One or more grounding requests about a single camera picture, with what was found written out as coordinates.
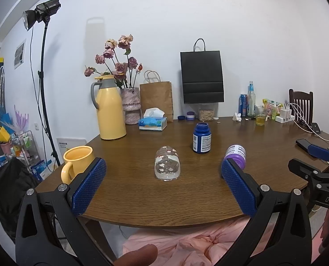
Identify white printed board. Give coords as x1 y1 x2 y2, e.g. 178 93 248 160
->
56 137 87 167

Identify yellow mug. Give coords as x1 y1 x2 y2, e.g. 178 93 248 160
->
61 145 95 185

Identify purple bottle white label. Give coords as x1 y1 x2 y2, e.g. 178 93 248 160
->
223 144 247 170

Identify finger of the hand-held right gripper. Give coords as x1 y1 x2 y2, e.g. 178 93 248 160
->
288 158 329 185
306 143 329 163

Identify black light stand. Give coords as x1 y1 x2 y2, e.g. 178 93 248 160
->
28 17 62 167

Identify black paper bag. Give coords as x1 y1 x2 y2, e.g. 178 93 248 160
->
180 38 225 105

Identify clear container of grains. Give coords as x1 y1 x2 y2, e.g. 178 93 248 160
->
199 108 215 121

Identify clear glass bottle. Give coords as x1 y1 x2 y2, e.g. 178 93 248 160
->
247 81 256 117

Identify plastic cup yellow drink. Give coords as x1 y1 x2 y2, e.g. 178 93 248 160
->
255 106 266 126

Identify blue pill bottle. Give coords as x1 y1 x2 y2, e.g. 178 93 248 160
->
192 122 212 155

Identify person's left hand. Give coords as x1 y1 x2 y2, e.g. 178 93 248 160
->
114 244 158 266

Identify wire rack cart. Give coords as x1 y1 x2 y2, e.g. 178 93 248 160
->
10 130 42 172

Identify white power strip with chargers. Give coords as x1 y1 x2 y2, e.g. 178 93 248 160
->
275 108 295 123

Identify pink cloth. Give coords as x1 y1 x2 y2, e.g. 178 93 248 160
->
122 217 328 266

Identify dried pink roses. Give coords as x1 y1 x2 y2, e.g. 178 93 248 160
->
84 34 143 89

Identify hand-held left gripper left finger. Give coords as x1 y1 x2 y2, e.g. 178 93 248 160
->
15 157 118 266

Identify yellow thermos jug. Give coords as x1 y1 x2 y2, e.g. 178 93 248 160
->
91 74 127 141

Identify blue and white box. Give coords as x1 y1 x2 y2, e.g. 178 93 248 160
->
30 159 54 182

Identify pink speckled vase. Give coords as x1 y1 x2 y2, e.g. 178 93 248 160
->
120 87 142 125

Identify wall poster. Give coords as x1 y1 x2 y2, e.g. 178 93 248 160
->
14 39 26 70

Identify purple plastic hangers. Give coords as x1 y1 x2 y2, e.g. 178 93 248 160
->
13 105 30 133

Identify blue tissue box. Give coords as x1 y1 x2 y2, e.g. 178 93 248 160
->
138 108 167 131

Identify dark wooden chair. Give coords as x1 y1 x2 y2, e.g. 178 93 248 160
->
289 89 314 125

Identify white charging cable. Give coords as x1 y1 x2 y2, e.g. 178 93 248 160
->
266 102 329 174

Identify black studio light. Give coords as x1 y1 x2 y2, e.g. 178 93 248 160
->
22 0 62 31

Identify colourful snack packets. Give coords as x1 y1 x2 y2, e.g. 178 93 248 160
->
262 98 283 118

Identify clear glass cup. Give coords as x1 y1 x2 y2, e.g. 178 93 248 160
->
154 145 181 181

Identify black smartphone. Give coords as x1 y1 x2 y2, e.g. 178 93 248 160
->
296 139 312 152

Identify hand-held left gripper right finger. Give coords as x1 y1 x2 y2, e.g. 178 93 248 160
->
211 158 312 266

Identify brown paper bag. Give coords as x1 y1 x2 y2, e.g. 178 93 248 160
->
139 70 173 122

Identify blue drink can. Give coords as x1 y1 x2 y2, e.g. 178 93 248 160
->
238 94 248 117

